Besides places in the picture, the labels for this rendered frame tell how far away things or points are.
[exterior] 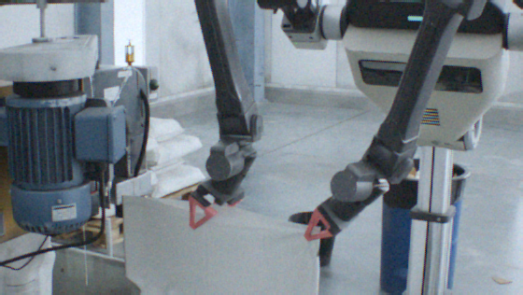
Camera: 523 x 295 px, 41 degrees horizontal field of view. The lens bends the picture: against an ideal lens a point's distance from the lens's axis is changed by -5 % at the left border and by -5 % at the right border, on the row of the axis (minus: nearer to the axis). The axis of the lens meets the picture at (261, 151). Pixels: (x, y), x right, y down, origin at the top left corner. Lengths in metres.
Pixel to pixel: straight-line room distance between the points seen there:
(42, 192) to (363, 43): 0.84
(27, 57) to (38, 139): 0.15
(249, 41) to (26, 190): 9.02
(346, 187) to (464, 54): 0.50
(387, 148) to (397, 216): 2.33
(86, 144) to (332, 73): 8.82
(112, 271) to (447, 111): 1.09
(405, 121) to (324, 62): 8.78
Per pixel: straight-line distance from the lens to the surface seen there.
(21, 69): 1.26
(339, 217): 1.41
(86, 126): 1.28
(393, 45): 1.71
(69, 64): 1.26
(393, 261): 3.77
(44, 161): 1.30
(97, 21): 7.57
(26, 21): 7.15
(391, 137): 1.32
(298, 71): 10.22
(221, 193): 1.53
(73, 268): 2.32
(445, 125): 1.83
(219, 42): 1.40
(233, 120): 1.48
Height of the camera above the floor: 1.50
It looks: 12 degrees down
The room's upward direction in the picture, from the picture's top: 1 degrees clockwise
